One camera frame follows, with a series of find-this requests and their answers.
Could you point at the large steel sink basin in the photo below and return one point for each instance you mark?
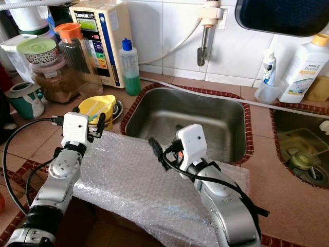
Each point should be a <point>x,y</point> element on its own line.
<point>216,116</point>

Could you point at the green soap bottle blue cap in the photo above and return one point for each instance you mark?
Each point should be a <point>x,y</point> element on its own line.
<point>131,77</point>

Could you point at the yellow plastic bowl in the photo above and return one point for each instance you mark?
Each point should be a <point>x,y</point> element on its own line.
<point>96,104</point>

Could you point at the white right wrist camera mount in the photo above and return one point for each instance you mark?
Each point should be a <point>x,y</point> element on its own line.
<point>194,143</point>

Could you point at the clear bubble wrap sheet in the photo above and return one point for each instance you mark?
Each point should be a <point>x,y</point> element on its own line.
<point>133,185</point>

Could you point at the teal and white mug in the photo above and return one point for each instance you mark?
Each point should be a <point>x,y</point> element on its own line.
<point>25,103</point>

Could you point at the small steel sink basin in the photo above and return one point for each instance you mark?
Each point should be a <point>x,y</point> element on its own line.
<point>300,123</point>

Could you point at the metal wall faucet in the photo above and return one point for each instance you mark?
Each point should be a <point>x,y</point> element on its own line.
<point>205,36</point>

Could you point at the white pipe along counter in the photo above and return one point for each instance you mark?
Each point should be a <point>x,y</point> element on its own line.
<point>216,98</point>

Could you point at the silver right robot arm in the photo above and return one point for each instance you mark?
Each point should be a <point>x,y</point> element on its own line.
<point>229,206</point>

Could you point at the small white tube bottle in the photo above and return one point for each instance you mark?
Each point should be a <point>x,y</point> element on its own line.
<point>269,67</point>

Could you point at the cream water ionizer appliance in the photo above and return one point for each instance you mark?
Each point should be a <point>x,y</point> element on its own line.
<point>113,36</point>

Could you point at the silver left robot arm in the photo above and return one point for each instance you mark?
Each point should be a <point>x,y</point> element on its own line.
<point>56,185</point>

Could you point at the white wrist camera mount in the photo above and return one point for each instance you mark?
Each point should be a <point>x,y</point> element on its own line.
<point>76,128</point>
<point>194,143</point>

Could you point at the clear plastic cup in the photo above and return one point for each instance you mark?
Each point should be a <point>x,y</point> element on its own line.
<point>266,96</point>

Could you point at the white detergent bottle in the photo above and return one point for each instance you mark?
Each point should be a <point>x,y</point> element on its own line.
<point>306,72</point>

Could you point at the dark red container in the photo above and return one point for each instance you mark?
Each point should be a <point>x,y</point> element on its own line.
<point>5,80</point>

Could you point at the round green lid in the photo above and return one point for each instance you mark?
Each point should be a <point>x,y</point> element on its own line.
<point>300,159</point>

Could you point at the white canister green band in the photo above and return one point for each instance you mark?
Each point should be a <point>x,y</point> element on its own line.
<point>28,15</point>

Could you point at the glass jar orange lid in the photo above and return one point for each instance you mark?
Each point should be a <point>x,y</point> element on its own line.
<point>73,51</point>

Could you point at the shallow steel bowl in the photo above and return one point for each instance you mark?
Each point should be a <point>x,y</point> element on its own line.
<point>119,110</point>

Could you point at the patterned bowl green lid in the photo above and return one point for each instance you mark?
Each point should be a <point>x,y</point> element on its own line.
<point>37,48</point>

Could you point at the pink lid jar brown contents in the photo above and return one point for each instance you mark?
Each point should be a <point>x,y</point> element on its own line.
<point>54,85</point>

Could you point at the yellow sponge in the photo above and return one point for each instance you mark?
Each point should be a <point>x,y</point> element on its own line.
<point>318,88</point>

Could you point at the clear container white lid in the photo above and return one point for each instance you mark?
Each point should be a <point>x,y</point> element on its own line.
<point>13,56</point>

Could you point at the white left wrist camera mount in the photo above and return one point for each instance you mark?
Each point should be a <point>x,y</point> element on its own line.
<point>76,128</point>

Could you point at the dark blue plastic basin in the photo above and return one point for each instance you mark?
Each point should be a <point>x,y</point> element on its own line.
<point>282,15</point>

